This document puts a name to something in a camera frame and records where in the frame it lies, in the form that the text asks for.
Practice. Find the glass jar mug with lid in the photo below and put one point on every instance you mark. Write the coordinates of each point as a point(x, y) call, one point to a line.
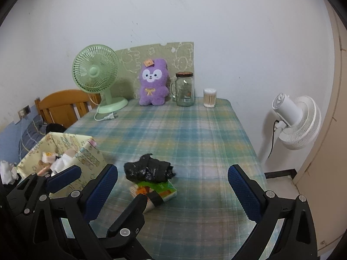
point(185, 92)

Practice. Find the green desk fan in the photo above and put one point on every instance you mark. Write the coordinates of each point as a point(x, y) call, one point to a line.
point(93, 71)

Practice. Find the wooden bed headboard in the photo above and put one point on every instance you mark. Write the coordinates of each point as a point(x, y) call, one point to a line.
point(59, 103)

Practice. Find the blue plaid pillow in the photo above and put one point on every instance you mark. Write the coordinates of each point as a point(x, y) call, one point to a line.
point(32, 132)

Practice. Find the purple plush toy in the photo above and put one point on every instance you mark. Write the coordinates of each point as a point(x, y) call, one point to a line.
point(153, 92)

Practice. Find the green tissue packet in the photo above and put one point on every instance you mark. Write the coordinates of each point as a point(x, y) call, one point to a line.
point(165, 189)

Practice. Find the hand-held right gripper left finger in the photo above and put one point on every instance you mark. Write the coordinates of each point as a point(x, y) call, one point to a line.
point(100, 192)

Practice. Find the wall socket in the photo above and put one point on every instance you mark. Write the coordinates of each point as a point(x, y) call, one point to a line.
point(23, 111)

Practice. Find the cotton swab container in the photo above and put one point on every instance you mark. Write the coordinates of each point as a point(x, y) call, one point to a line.
point(209, 98)

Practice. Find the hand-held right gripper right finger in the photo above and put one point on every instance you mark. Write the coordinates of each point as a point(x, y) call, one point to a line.
point(244, 195)

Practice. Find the white standing fan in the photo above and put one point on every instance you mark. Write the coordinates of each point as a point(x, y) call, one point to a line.
point(284, 108)

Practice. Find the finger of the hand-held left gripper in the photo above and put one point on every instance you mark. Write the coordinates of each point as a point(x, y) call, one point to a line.
point(132, 216)
point(65, 176)

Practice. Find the black clothing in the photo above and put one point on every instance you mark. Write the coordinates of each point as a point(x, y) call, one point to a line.
point(57, 127)

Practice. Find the crumpled black plastic bag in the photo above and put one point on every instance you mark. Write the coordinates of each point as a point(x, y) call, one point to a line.
point(149, 169)

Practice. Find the crumpled white cloth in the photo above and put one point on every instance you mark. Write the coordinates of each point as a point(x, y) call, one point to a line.
point(6, 170)

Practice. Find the orange cartoon print packet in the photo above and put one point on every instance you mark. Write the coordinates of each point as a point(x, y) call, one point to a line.
point(48, 157)

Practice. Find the beige cabinet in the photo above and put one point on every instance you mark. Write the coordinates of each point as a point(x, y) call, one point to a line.
point(330, 140)

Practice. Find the blue bed sheet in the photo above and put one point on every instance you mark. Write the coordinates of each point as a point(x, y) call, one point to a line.
point(8, 140)

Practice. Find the yellow cartoon print storage box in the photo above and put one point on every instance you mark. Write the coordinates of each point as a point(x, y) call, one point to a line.
point(90, 155)

